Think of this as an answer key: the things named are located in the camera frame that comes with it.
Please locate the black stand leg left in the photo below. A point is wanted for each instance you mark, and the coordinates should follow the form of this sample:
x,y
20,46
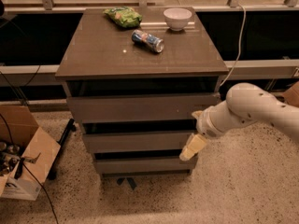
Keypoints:
x,y
70,127

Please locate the cardboard box on right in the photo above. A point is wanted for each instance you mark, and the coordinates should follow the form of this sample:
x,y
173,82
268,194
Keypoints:
x,y
291,95

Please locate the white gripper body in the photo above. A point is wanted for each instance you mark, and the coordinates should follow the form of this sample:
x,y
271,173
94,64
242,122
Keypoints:
x,y
205,124

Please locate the white bowl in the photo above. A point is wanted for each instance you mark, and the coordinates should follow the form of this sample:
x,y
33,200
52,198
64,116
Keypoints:
x,y
177,18

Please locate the drawer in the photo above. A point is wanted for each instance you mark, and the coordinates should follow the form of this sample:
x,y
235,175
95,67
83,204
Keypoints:
x,y
140,107
144,165
122,142

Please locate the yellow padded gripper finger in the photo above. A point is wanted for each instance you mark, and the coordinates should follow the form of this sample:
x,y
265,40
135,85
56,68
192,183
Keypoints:
x,y
194,144

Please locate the metal parts in box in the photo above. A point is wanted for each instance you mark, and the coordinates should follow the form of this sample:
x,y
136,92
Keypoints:
x,y
9,155

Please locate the dark brown drawer cabinet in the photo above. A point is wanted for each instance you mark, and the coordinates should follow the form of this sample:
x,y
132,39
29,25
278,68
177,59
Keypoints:
x,y
102,61

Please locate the blue soda can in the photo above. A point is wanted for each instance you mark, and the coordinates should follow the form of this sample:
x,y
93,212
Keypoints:
x,y
154,43

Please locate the cardboard box on left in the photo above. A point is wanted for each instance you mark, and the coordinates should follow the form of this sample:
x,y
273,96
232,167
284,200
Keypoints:
x,y
19,127

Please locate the cardboard box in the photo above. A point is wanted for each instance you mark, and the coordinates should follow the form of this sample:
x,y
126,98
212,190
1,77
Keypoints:
x,y
19,127
291,95

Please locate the green snack bag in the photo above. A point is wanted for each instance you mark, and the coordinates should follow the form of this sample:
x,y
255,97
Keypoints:
x,y
125,17

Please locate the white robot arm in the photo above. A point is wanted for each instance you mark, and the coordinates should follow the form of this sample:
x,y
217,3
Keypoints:
x,y
244,104

